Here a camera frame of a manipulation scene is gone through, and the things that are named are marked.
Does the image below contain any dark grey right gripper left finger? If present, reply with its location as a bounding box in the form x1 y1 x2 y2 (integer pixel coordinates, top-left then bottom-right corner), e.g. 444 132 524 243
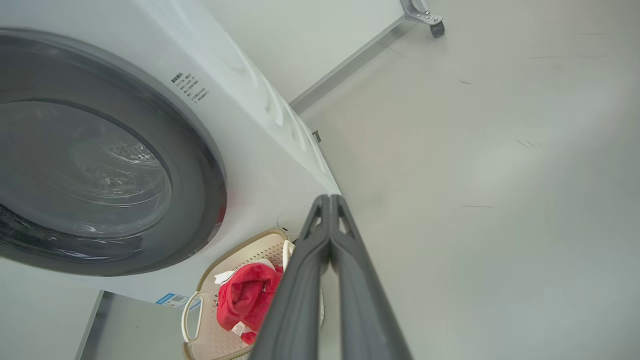
248 195 332 360

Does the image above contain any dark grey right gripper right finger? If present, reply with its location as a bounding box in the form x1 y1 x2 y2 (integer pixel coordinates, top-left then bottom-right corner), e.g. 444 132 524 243
329 195 413 360

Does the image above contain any red jersey garment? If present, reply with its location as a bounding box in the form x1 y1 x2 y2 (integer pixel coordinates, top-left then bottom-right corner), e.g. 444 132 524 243
215 259 286 346

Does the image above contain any dark round washing machine door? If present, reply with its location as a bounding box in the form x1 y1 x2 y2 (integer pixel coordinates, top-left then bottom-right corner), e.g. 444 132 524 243
0 27 229 277

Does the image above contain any cream perforated laundry basket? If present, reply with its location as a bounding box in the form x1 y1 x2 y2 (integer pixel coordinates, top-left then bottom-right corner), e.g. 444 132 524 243
181 228 326 360

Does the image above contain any white washing machine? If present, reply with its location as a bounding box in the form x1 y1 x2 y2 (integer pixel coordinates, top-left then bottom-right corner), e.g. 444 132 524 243
0 0 343 311

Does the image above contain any blue energy label sticker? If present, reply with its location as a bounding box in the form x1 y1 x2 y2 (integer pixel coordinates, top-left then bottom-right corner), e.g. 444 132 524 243
155 292 202 311

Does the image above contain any grey metal leg with caster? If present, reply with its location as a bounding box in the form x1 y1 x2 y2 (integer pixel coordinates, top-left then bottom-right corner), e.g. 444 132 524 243
400 0 446 39

